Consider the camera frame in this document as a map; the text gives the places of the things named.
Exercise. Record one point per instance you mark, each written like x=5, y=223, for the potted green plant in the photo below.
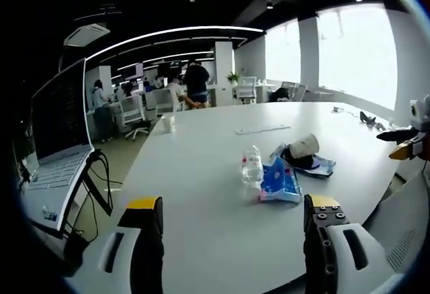
x=233, y=78

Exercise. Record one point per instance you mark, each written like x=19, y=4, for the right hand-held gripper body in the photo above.
x=420, y=123

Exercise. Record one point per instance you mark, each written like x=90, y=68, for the white paper cup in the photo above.
x=168, y=123

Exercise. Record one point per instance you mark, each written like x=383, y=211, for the white office chair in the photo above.
x=247, y=90
x=132, y=114
x=295, y=90

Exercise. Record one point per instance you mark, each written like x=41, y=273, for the blue white packet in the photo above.
x=319, y=167

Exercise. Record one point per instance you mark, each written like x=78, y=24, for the black laptop stand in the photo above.
x=95, y=186

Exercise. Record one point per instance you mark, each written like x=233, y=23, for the white tabletop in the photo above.
x=215, y=186

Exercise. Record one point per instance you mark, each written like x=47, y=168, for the open silver laptop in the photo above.
x=58, y=146

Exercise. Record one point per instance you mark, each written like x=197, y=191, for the clear plastic water bottle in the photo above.
x=251, y=170

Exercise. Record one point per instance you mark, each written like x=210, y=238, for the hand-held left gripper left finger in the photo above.
x=134, y=240

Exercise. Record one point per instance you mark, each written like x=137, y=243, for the ceiling air conditioner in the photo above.
x=86, y=34

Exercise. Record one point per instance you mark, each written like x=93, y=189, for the grey mesh chair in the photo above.
x=399, y=227

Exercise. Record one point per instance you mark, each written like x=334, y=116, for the blue tissue packet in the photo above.
x=279, y=181

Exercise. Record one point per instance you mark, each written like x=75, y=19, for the black wrapper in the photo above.
x=299, y=162

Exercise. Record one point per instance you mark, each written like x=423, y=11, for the black clip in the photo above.
x=367, y=118

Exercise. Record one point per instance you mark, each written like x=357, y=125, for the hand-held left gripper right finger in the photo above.
x=339, y=250

